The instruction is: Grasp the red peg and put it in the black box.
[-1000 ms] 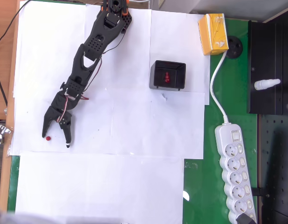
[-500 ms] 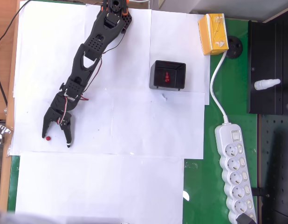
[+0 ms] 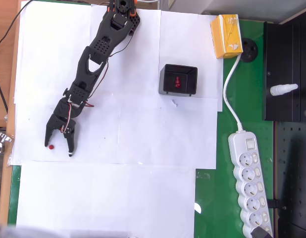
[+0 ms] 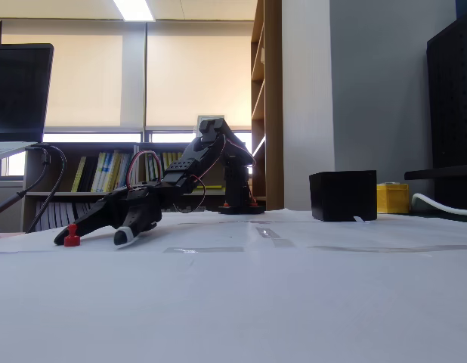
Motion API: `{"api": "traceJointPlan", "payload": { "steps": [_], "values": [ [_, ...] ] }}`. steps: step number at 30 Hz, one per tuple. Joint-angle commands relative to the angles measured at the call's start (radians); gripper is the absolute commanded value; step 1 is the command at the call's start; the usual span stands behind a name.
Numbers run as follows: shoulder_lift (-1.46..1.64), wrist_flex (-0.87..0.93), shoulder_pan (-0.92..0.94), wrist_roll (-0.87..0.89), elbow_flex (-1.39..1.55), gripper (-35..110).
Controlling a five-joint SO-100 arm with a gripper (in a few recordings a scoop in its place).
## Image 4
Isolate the white framed sign card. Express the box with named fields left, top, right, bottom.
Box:
left=196, top=114, right=226, bottom=133

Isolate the leaning yellow book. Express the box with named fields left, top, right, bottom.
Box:
left=70, top=155, right=88, bottom=194

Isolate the laptop with black screen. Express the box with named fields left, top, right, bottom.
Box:
left=0, top=42, right=55, bottom=162

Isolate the yellow white book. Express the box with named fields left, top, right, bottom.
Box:
left=91, top=151, right=107, bottom=193

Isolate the thin black cable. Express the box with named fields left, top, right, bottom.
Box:
left=0, top=147, right=50, bottom=221

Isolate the thick black cable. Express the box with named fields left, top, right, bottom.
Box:
left=24, top=143, right=68, bottom=234

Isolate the white power cable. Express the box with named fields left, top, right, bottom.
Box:
left=410, top=192, right=467, bottom=217

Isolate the black book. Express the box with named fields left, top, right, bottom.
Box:
left=79, top=155, right=101, bottom=194

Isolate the clear tape strip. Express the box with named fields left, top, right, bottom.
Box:
left=255, top=225, right=296, bottom=249
left=164, top=246, right=246, bottom=254

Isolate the blue white book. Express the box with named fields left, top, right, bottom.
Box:
left=103, top=150, right=123, bottom=193

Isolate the beige roller blind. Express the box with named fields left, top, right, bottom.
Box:
left=144, top=20, right=254, bottom=132
left=0, top=20, right=147, bottom=134

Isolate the tall wooden bookshelf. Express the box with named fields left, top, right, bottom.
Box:
left=250, top=0, right=284, bottom=211

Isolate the yellow cardboard box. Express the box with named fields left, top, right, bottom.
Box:
left=376, top=181, right=410, bottom=215

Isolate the black open box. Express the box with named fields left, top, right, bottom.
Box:
left=308, top=169, right=379, bottom=223

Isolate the white paper sheet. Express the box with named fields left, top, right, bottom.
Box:
left=0, top=216, right=273, bottom=255
left=252, top=220, right=467, bottom=254

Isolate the black pegboard panel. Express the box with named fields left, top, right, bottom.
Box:
left=425, top=17, right=467, bottom=170

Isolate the ceiling light panel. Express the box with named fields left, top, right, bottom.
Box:
left=113, top=0, right=156, bottom=22

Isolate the small red pawn piece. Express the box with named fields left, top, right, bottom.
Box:
left=63, top=223, right=81, bottom=248

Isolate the black metal shelf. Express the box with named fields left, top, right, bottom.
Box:
left=404, top=163, right=467, bottom=211

